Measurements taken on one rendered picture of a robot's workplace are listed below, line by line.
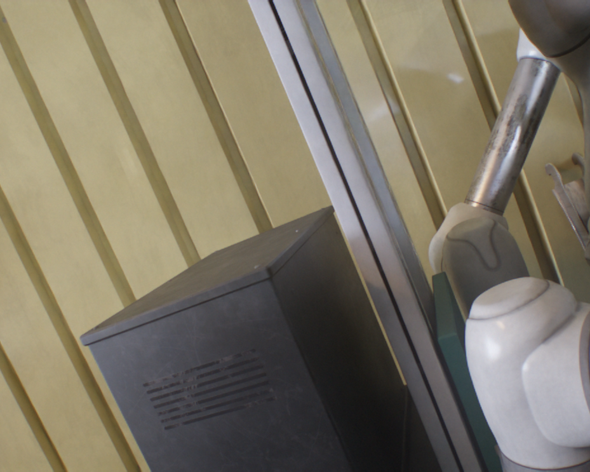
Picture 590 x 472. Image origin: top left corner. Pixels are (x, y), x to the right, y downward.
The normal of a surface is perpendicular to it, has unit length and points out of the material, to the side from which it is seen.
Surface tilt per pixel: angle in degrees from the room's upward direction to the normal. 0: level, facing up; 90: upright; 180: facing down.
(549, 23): 127
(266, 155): 90
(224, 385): 90
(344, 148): 90
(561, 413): 91
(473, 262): 75
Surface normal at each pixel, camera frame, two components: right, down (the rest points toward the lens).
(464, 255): -0.63, 0.00
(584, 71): -0.09, 0.89
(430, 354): -0.24, 0.23
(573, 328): -0.36, -0.78
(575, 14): -0.26, 0.93
